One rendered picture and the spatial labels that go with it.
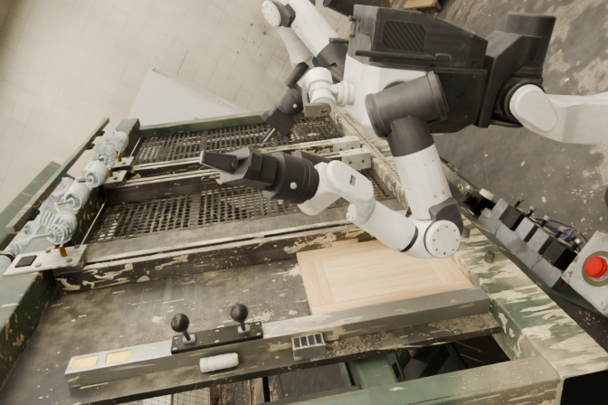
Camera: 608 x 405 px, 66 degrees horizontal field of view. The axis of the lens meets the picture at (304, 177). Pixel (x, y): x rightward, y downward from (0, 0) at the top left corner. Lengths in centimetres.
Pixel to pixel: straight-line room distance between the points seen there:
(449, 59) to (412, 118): 24
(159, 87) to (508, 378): 452
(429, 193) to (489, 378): 36
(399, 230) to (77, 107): 598
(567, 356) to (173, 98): 451
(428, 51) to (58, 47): 587
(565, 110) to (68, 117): 607
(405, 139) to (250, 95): 562
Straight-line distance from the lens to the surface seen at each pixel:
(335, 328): 111
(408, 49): 111
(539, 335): 112
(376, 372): 111
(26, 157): 700
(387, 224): 96
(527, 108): 129
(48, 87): 675
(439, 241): 99
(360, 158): 197
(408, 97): 95
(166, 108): 511
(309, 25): 140
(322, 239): 139
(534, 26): 130
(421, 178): 98
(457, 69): 115
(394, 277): 128
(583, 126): 146
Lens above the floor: 172
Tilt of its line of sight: 18 degrees down
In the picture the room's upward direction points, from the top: 66 degrees counter-clockwise
